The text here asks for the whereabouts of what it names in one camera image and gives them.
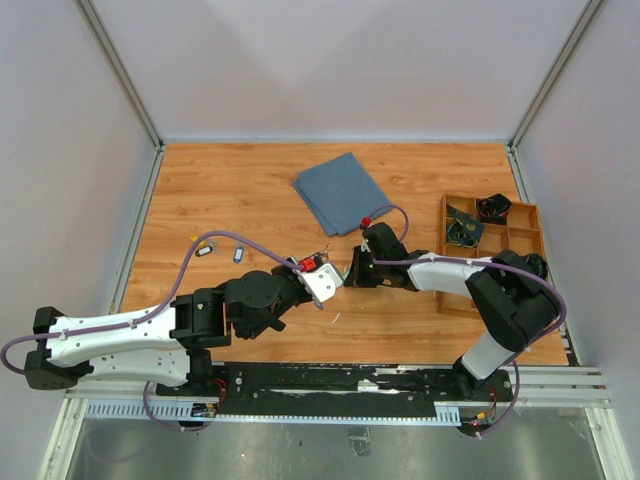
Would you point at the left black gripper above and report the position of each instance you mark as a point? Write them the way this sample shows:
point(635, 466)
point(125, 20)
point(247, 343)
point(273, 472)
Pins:
point(281, 268)

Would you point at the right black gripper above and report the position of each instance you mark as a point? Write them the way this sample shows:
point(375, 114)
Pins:
point(355, 277)

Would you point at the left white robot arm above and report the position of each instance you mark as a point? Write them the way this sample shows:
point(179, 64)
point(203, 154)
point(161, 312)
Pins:
point(168, 344)

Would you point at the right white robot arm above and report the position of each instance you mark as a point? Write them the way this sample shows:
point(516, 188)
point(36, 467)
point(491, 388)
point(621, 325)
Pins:
point(516, 306)

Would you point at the light blue key tag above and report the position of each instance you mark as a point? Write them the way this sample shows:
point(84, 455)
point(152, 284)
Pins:
point(238, 254)

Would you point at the folded blue cloth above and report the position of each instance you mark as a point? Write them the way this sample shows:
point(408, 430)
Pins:
point(339, 193)

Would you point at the wooden compartment tray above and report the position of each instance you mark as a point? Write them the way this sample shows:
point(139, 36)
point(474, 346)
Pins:
point(521, 233)

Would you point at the dark green rolled tie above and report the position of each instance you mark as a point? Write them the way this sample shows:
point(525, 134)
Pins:
point(538, 265)

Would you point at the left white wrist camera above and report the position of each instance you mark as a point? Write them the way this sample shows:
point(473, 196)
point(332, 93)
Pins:
point(322, 283)

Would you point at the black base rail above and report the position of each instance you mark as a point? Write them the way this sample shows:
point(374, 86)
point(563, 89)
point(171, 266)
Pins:
point(334, 391)

